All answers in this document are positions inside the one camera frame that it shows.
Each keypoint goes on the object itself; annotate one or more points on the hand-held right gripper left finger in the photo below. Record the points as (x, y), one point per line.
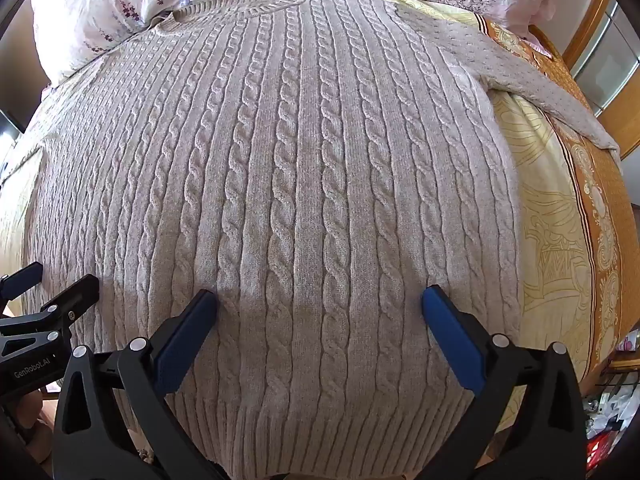
(196, 317)

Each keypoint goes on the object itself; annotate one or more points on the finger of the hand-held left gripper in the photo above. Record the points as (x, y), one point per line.
(75, 297)
(20, 280)

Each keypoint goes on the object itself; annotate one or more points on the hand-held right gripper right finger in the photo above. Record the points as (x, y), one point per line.
(445, 320)

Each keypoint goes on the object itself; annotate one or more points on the yellow patterned bedsheet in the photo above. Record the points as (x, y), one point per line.
(550, 210)

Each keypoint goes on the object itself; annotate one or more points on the dark screen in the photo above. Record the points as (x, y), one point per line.
(10, 125)

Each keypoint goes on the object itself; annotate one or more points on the pile of assorted clutter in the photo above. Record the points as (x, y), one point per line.
(612, 410)

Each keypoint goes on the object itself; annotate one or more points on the wooden headboard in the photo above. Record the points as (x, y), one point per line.
(595, 30)

